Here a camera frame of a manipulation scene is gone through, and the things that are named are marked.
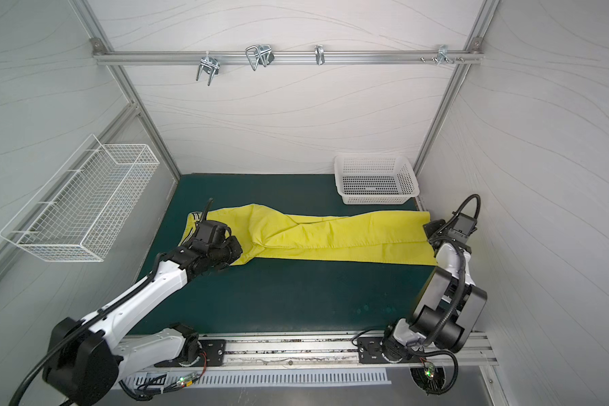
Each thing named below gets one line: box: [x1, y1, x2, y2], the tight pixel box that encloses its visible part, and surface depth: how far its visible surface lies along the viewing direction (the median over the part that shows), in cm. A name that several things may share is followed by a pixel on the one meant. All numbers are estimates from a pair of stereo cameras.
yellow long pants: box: [181, 203, 438, 265], surface depth 99 cm
